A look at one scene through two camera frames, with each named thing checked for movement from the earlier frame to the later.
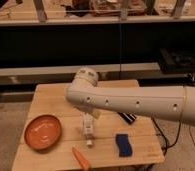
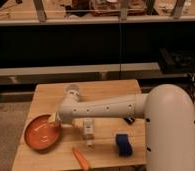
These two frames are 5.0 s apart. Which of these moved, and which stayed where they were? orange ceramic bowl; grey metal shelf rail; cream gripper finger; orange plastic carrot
Moved: cream gripper finger
Stayed: orange plastic carrot; grey metal shelf rail; orange ceramic bowl
